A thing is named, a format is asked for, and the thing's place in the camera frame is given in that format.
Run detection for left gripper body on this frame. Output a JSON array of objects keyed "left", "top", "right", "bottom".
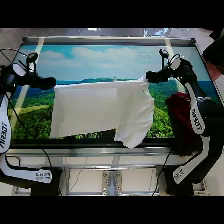
[{"left": 31, "top": 75, "right": 57, "bottom": 91}]

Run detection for dark red garment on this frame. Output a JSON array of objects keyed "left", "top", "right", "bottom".
[{"left": 165, "top": 92, "right": 203, "bottom": 156}]

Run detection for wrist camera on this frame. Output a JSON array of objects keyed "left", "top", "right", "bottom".
[
  {"left": 158, "top": 48, "right": 172, "bottom": 70},
  {"left": 25, "top": 52, "right": 40, "bottom": 74}
]

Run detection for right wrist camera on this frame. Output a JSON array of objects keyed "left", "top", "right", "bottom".
[{"left": 158, "top": 48, "right": 172, "bottom": 70}]

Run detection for black garment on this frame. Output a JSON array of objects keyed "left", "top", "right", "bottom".
[{"left": 202, "top": 27, "right": 224, "bottom": 68}]

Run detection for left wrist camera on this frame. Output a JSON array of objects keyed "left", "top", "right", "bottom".
[{"left": 25, "top": 52, "right": 40, "bottom": 74}]

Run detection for white shirt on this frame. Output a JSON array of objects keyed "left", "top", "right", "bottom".
[{"left": 49, "top": 77, "right": 155, "bottom": 150}]

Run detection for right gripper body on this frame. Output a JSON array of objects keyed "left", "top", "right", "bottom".
[{"left": 145, "top": 68, "right": 172, "bottom": 85}]

